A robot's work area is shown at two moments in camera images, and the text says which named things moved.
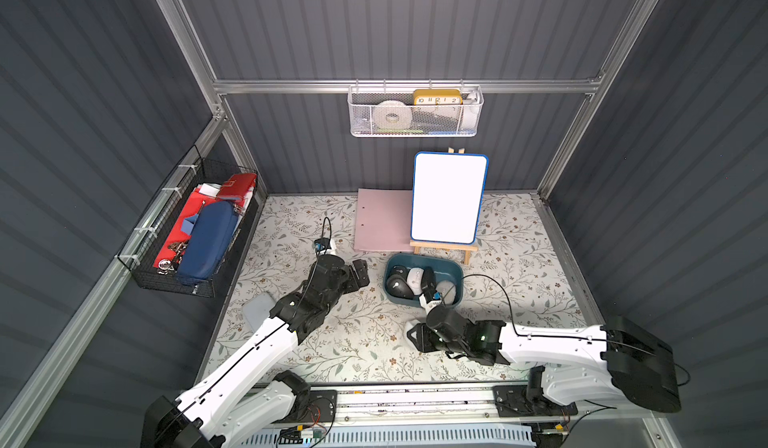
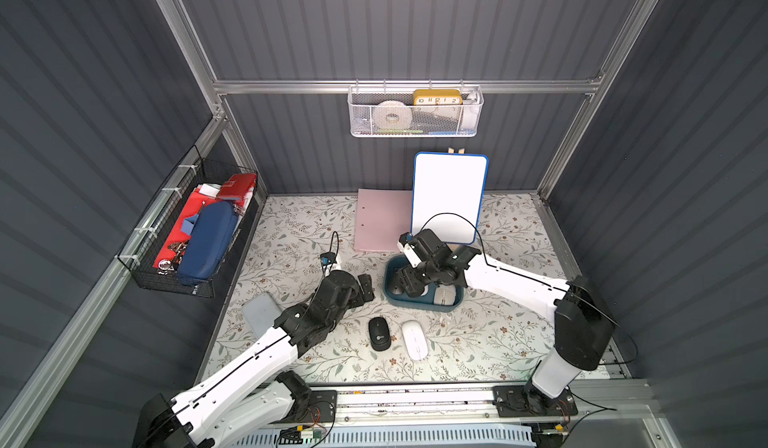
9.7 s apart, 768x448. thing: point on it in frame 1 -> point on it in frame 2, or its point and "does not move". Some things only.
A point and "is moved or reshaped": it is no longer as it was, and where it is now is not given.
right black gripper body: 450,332 -> 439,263
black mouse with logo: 398,286 is moved or reshaped
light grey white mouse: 448,291 does not move
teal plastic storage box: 408,277 does not move
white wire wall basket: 415,111 does not move
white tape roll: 392,114 does not move
